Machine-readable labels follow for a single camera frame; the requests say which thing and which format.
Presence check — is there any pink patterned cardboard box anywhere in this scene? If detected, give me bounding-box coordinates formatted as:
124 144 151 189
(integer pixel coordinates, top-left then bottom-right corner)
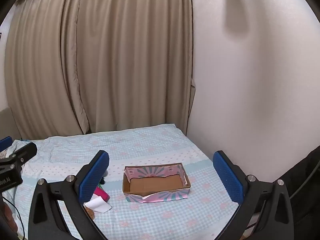
123 163 191 203

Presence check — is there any white grey cleaning cloth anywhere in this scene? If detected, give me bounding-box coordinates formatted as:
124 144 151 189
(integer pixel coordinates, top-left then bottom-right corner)
84 194 112 213

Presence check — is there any brown round soft item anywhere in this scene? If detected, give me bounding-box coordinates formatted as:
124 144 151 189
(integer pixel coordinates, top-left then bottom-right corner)
85 206 95 220

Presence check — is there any pink soft item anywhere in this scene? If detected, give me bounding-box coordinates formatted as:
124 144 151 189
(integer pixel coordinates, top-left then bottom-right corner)
94 187 110 202

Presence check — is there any beige headboard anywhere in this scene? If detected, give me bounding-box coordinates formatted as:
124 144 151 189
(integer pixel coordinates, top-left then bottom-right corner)
0 107 22 140

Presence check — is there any blue checkered bed sheet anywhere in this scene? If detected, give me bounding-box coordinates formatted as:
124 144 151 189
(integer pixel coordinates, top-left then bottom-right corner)
3 124 238 239

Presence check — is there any beige curtain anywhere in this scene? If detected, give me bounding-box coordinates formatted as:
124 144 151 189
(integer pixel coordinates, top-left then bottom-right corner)
4 0 195 139

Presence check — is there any black cable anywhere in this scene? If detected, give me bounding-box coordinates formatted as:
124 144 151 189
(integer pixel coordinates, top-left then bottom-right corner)
2 187 25 238

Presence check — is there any light blue pillow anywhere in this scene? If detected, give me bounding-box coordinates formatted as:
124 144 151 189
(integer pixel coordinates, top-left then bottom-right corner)
6 140 29 157

